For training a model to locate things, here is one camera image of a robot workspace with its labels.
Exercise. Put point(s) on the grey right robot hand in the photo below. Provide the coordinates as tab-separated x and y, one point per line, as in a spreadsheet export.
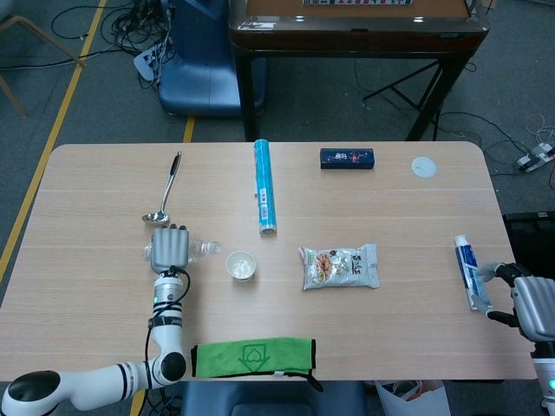
535	303

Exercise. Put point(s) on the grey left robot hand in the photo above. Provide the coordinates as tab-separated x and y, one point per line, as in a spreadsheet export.
170	249

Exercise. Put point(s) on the clear plastic water bottle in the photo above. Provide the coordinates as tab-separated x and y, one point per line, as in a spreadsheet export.
204	249

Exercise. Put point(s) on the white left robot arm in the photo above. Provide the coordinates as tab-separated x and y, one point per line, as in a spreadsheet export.
167	320

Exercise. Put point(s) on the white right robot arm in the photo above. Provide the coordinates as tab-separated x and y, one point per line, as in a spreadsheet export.
545	372

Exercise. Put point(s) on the flower print paper cup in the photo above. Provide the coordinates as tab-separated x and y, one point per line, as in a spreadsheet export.
240	266

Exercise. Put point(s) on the black equipment case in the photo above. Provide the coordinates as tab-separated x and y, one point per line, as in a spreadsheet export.
531	234

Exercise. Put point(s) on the blue white toothpaste tube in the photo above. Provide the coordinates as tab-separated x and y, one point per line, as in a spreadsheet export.
470	271

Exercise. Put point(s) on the blue plastic wrap roll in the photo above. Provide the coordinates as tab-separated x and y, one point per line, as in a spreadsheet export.
263	186

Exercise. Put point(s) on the green microfiber cloth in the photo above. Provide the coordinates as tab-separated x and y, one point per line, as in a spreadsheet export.
243	357

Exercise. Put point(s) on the white power strip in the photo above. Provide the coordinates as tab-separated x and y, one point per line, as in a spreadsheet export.
533	159

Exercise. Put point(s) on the white paper bag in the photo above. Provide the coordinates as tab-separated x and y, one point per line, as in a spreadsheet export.
416	398

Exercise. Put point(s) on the silver peanut snack bag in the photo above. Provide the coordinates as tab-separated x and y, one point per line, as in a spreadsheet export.
340	266

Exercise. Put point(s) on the round white grommet cover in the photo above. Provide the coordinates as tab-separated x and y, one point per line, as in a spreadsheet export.
424	167

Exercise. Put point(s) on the blue machine base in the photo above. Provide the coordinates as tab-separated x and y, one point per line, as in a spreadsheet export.
199	69

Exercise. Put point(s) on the white plug adapter cluster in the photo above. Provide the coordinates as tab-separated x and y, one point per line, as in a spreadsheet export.
149	63

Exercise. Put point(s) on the dark blue rectangular box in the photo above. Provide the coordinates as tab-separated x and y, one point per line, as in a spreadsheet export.
347	158

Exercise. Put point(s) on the white chair wooden legs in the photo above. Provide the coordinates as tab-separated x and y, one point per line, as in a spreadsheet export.
26	30

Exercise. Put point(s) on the dark wooden mahjong table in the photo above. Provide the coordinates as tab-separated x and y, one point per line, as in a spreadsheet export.
355	37

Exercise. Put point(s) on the face-up mahjong tile row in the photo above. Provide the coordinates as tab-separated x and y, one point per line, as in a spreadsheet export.
355	2

